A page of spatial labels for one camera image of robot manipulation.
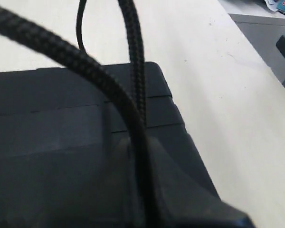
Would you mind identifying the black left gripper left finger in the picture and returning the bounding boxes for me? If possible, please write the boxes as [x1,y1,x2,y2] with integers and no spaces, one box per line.
[80,138,143,228]

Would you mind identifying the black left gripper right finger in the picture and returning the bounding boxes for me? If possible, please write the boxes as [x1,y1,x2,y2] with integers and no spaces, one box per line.
[148,138,254,228]

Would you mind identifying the black plastic carrying case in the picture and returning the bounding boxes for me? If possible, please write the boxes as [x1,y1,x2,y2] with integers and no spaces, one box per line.
[0,62,220,228]

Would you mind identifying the black cord with frayed end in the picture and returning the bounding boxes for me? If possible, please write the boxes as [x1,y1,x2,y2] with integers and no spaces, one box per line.
[0,0,157,228]

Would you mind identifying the cluttered items beside table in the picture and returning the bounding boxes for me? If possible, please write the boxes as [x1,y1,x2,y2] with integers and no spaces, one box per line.
[220,0,285,87]

